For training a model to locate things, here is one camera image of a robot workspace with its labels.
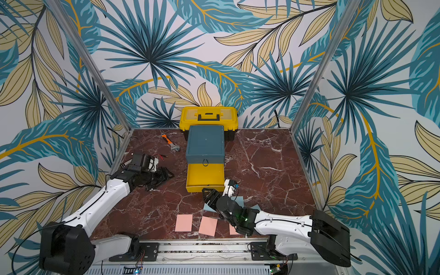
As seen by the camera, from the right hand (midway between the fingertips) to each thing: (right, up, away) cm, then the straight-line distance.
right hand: (204, 193), depth 76 cm
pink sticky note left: (-10, -16, +6) cm, 19 cm away
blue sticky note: (+2, -4, -8) cm, 9 cm away
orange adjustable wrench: (-23, +21, +33) cm, 46 cm away
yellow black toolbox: (+1, +39, +28) cm, 48 cm away
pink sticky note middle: (+1, -16, +4) cm, 17 cm away
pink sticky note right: (+12, -8, -17) cm, 22 cm away
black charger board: (-47, +11, +24) cm, 55 cm away
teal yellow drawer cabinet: (0, +15, +6) cm, 16 cm away
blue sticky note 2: (+25, -9, +10) cm, 29 cm away
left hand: (-17, +5, +6) cm, 19 cm away
